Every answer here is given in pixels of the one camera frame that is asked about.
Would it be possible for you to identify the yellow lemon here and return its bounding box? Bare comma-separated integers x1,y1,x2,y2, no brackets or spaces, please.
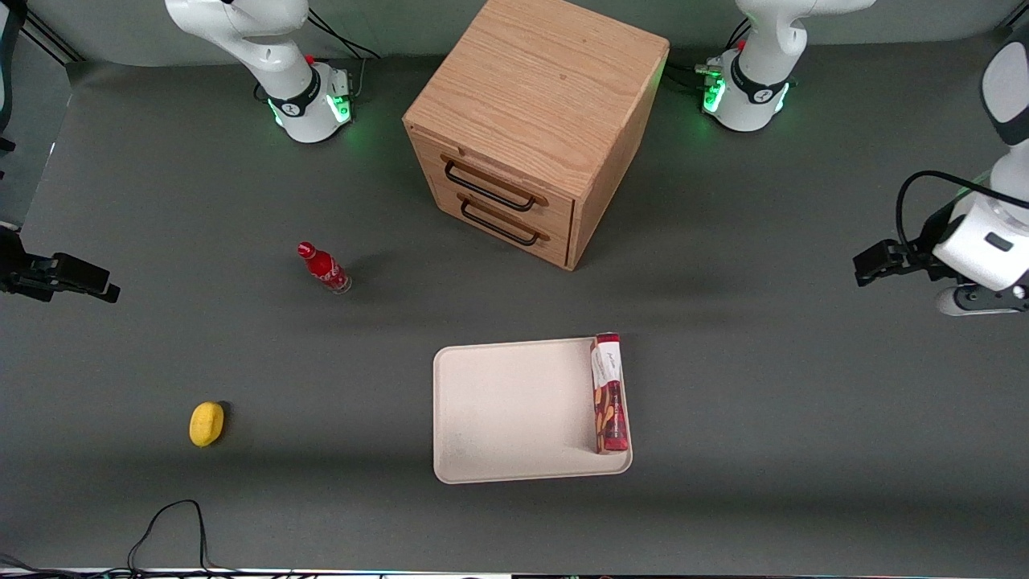
189,401,226,448

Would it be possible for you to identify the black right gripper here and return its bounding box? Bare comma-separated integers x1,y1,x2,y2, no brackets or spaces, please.
0,228,122,304

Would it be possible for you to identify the thin black cable loop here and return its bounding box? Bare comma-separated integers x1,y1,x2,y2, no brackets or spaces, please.
127,499,216,577

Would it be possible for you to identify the red cola bottle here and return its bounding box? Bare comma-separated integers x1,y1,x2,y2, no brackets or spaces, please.
297,241,353,295

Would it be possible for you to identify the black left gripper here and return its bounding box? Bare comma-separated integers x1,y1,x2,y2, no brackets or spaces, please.
853,201,970,289

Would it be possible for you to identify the wooden drawer front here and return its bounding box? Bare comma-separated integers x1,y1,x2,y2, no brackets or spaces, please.
450,189,573,271
438,145,576,236

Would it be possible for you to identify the wooden drawer cabinet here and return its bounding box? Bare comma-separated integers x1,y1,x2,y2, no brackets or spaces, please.
402,0,670,272

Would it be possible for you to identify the red cookie box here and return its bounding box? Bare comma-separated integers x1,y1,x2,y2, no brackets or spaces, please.
591,332,630,456

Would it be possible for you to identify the black arm base cable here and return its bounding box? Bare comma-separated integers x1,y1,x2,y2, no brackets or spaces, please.
667,18,752,91
307,10,381,99

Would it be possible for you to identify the beige rectangular tray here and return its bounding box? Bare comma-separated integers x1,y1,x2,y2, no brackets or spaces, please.
433,336,633,485

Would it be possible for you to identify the black drawer handle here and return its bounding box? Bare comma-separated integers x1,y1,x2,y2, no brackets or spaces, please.
444,160,539,213
460,198,542,247

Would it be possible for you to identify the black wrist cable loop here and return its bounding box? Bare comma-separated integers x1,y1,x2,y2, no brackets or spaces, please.
896,170,1029,252

